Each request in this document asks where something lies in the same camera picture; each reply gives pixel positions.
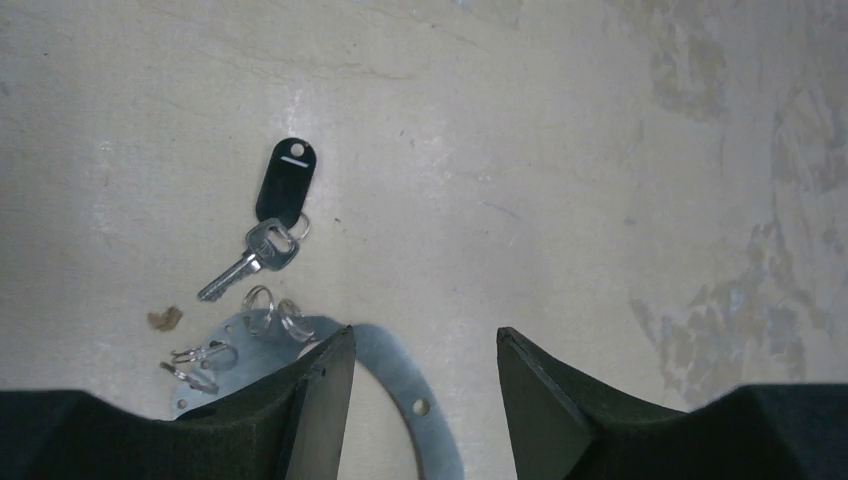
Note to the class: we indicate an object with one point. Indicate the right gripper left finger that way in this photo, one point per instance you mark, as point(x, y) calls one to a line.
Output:
point(288, 425)

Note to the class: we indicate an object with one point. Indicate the black key tag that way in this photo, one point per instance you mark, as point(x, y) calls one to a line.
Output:
point(286, 182)

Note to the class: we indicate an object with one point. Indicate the silver key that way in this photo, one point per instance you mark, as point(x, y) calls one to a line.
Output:
point(268, 246)

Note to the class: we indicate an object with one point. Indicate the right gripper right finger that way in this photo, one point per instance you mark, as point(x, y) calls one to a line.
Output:
point(565, 424)

